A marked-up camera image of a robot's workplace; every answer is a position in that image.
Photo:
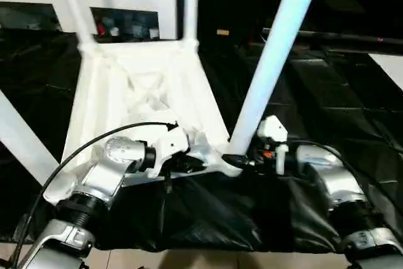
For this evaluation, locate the white plastic table top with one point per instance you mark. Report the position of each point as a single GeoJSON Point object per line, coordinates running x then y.
{"type": "Point", "coordinates": [145, 86]}

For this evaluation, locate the white plastic table leg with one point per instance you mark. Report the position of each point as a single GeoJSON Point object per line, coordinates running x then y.
{"type": "Point", "coordinates": [75, 4]}
{"type": "Point", "coordinates": [190, 4]}
{"type": "Point", "coordinates": [274, 55]}
{"type": "Point", "coordinates": [22, 133]}

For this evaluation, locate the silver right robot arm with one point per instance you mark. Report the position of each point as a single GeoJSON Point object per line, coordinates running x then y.
{"type": "Point", "coordinates": [334, 181]}

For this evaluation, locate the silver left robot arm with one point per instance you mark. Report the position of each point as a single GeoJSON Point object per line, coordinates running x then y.
{"type": "Point", "coordinates": [107, 174]}

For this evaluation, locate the black plastic mat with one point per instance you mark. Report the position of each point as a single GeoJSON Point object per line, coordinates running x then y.
{"type": "Point", "coordinates": [340, 124]}

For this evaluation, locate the small tan tag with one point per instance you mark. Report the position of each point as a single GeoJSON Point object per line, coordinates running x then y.
{"type": "Point", "coordinates": [223, 32]}

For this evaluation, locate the white flat board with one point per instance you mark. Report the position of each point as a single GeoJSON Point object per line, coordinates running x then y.
{"type": "Point", "coordinates": [390, 70]}

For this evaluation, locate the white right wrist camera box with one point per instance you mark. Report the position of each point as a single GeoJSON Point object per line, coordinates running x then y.
{"type": "Point", "coordinates": [274, 133]}

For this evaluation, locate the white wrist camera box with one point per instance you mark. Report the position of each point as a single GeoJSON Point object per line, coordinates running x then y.
{"type": "Point", "coordinates": [171, 143]}
{"type": "Point", "coordinates": [274, 133]}

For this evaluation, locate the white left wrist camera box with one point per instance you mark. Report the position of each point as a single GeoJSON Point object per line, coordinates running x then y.
{"type": "Point", "coordinates": [171, 143]}

